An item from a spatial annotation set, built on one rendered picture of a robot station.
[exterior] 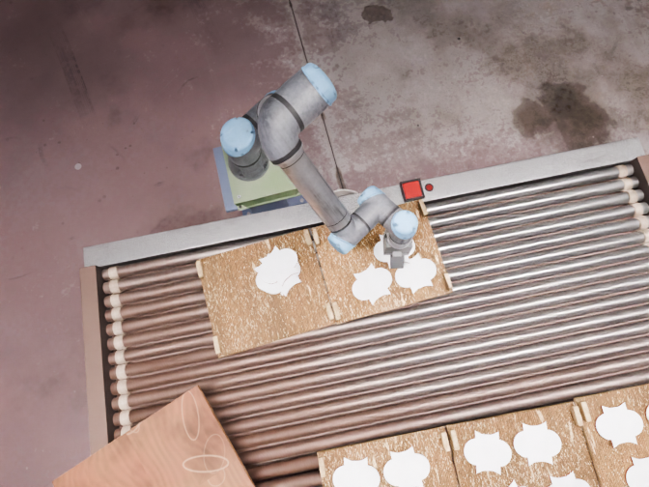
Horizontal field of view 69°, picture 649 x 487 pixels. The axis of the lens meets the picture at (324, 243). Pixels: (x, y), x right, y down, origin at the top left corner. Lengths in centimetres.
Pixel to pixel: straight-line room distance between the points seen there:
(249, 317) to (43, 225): 180
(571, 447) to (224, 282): 123
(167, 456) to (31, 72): 272
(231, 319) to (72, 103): 213
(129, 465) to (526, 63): 292
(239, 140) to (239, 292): 51
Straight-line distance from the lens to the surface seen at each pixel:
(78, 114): 337
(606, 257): 190
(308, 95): 121
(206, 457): 158
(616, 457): 183
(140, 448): 164
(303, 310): 163
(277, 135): 119
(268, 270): 162
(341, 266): 165
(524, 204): 184
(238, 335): 165
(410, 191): 175
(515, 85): 321
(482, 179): 183
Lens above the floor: 254
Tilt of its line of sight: 75 degrees down
